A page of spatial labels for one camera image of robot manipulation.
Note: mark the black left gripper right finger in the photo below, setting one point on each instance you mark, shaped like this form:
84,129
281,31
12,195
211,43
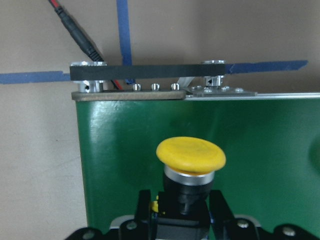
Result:
225,225

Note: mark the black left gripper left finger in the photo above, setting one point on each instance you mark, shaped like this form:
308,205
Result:
140,227

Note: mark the yellow mushroom push button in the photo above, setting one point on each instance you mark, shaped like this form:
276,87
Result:
181,211

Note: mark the green conveyor belt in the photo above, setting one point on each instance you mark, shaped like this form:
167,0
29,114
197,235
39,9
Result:
271,142

